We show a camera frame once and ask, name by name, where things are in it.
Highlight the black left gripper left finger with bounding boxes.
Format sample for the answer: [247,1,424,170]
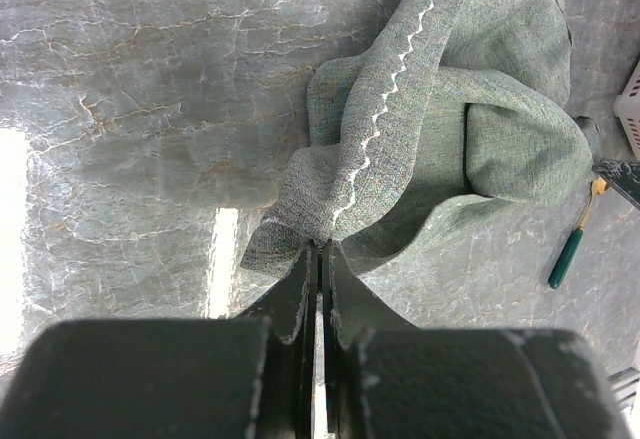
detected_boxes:
[1,244,318,438]

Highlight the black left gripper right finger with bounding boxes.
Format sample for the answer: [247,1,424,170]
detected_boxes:
[321,242,629,438]

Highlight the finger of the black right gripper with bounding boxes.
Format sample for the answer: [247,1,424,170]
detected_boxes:
[593,159,640,209]

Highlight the grey-green cloth napkin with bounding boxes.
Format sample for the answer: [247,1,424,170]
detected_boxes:
[241,0,597,276]

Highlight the white plastic basket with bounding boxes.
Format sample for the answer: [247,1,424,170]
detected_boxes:
[613,62,640,159]

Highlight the gold spoon green handle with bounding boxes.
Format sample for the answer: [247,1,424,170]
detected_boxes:
[548,178,609,289]

